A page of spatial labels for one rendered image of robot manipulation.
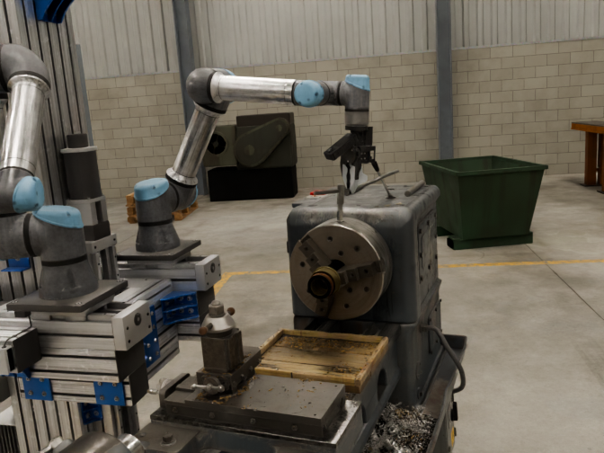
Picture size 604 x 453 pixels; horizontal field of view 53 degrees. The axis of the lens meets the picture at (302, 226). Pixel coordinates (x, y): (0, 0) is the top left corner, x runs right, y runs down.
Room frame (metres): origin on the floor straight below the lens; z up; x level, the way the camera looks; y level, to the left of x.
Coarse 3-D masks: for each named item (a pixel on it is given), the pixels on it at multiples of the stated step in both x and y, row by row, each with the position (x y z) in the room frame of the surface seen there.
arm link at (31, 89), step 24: (24, 48) 1.55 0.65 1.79; (24, 72) 1.48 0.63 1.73; (48, 72) 1.54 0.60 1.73; (24, 96) 1.45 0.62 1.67; (48, 96) 1.53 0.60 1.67; (24, 120) 1.40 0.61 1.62; (24, 144) 1.36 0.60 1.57; (0, 168) 1.31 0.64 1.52; (24, 168) 1.32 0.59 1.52; (0, 192) 1.27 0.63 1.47; (24, 192) 1.27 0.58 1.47
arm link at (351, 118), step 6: (348, 114) 1.87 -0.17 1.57; (354, 114) 1.86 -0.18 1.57; (360, 114) 1.86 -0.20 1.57; (366, 114) 1.87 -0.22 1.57; (348, 120) 1.87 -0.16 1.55; (354, 120) 1.86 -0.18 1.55; (360, 120) 1.86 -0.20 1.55; (366, 120) 1.87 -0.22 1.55; (354, 126) 1.87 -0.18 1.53; (360, 126) 1.87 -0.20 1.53
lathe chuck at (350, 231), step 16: (320, 224) 1.95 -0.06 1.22; (336, 224) 1.85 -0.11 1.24; (352, 224) 1.87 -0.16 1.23; (320, 240) 1.86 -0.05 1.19; (336, 240) 1.84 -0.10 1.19; (352, 240) 1.82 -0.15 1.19; (368, 240) 1.80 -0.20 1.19; (304, 256) 1.88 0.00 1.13; (336, 256) 1.84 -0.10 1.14; (352, 256) 1.82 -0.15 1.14; (368, 256) 1.80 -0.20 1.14; (384, 256) 1.83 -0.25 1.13; (304, 272) 1.88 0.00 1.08; (384, 272) 1.79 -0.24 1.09; (304, 288) 1.88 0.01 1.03; (352, 288) 1.82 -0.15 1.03; (368, 288) 1.80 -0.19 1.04; (384, 288) 1.82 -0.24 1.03; (336, 304) 1.84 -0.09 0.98; (352, 304) 1.82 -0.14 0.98; (368, 304) 1.80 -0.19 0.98
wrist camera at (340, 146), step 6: (342, 138) 1.89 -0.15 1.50; (348, 138) 1.87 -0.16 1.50; (354, 138) 1.87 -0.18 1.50; (336, 144) 1.87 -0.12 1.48; (342, 144) 1.85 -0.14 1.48; (348, 144) 1.86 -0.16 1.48; (330, 150) 1.84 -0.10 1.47; (336, 150) 1.83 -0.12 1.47; (342, 150) 1.85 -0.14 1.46; (330, 156) 1.83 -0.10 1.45; (336, 156) 1.84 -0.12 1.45
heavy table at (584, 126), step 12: (588, 132) 9.66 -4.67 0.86; (600, 132) 9.00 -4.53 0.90; (588, 144) 9.66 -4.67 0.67; (600, 144) 9.65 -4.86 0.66; (588, 156) 9.66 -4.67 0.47; (600, 156) 9.63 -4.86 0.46; (588, 168) 9.66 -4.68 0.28; (600, 168) 9.63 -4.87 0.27; (588, 180) 9.65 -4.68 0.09; (600, 180) 9.63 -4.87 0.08; (600, 192) 8.91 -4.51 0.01
